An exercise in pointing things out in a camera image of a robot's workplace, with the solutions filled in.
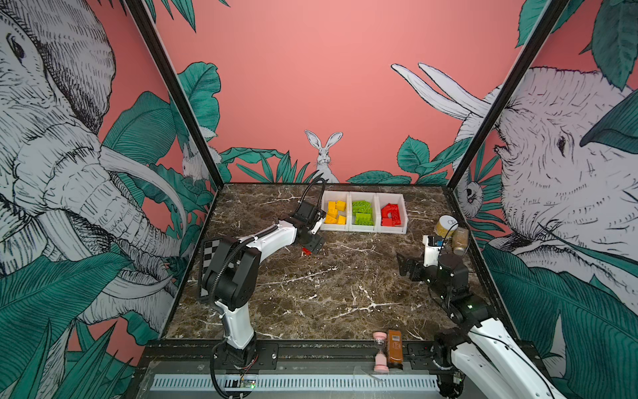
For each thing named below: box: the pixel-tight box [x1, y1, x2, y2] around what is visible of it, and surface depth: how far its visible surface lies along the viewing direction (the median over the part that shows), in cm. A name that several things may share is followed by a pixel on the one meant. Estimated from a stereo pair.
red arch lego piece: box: [380, 202, 402, 227], surface depth 109 cm
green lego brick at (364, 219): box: [355, 212, 374, 227], surface depth 106 cm
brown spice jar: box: [451, 226, 470, 257], surface depth 99 cm
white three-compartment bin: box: [320, 190, 408, 234], surface depth 108 cm
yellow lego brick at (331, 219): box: [323, 213, 338, 225], surface depth 107 cm
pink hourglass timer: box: [372, 330, 390, 373], surface depth 74 cm
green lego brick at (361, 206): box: [352, 200, 373, 217], surface depth 112 cm
